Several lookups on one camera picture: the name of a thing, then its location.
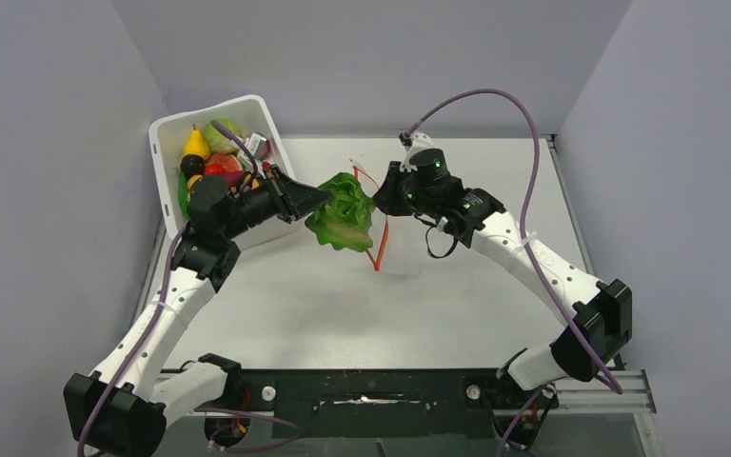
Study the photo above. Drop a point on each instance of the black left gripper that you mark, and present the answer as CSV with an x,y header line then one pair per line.
x,y
299,199

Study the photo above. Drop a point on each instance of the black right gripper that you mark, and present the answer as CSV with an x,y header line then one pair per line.
x,y
386,198

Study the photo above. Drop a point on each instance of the green lettuce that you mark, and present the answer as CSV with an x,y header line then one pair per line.
x,y
345,221

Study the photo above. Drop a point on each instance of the clear orange zip bag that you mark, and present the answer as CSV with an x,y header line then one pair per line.
x,y
395,250

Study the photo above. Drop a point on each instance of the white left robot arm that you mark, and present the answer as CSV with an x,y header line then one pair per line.
x,y
122,408

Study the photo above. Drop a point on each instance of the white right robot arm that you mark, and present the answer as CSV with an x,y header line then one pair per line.
x,y
597,316

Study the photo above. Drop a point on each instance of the purple onion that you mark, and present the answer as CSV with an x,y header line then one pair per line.
x,y
264,149

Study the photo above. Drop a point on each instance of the purple sweet potato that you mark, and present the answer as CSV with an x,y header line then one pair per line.
x,y
233,177

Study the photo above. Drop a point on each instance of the watermelon slice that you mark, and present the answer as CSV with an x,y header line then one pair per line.
x,y
228,161

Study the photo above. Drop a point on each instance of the red tomato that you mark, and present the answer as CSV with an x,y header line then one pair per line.
x,y
214,169

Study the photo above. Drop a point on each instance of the green cabbage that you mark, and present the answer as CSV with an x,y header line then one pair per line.
x,y
217,142

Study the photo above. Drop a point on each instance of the yellow lemon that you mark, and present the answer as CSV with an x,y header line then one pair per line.
x,y
193,180

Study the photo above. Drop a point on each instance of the dark plum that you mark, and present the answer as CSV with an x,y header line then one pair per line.
x,y
192,165

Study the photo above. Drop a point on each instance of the yellow pear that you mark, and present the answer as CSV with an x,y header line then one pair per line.
x,y
197,145

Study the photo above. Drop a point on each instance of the green cucumber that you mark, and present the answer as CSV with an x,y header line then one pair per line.
x,y
183,195

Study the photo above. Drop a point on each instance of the white plastic bin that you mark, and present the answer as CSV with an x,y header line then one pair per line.
x,y
167,136

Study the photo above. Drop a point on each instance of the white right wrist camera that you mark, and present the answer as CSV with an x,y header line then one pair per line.
x,y
413,143

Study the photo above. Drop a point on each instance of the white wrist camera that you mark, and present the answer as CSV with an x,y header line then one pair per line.
x,y
252,144
413,143

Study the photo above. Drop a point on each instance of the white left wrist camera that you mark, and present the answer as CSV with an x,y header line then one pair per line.
x,y
252,144

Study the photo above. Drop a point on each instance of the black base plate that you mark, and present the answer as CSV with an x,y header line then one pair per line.
x,y
379,403

